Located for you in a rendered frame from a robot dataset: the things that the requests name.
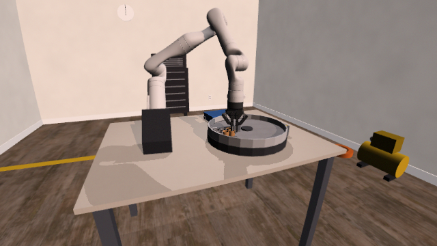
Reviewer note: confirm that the blue crate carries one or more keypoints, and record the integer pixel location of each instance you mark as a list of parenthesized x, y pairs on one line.
[(208, 115)]

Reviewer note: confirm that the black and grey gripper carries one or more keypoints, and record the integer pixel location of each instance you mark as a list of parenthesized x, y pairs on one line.
[(234, 111)]

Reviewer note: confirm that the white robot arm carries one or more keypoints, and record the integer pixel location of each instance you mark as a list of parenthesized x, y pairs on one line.
[(184, 45)]

